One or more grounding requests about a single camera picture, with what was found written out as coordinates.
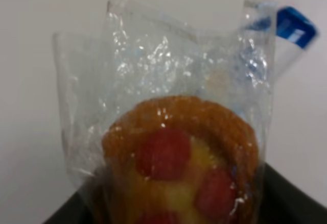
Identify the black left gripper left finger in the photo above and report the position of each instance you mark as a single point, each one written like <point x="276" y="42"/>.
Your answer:
<point x="75" y="210"/>

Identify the fruit tart pastry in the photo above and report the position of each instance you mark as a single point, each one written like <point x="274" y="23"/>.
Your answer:
<point x="165" y="123"/>

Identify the white shampoo bottle blue cap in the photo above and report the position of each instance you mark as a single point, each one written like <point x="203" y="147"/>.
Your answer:
<point x="294" y="35"/>

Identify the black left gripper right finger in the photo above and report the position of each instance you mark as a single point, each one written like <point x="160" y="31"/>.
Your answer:
<point x="282" y="202"/>

